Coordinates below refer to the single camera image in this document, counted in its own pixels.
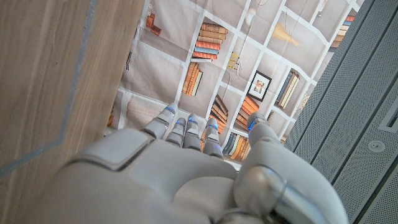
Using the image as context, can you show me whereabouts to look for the printed bookshelf backdrop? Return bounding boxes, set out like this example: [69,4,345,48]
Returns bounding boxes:
[105,0,364,169]

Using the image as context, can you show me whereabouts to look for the round ceiling fixture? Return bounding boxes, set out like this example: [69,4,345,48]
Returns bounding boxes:
[368,140,386,153]

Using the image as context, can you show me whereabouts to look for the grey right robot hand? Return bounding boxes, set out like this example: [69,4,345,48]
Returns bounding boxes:
[18,103,351,224]

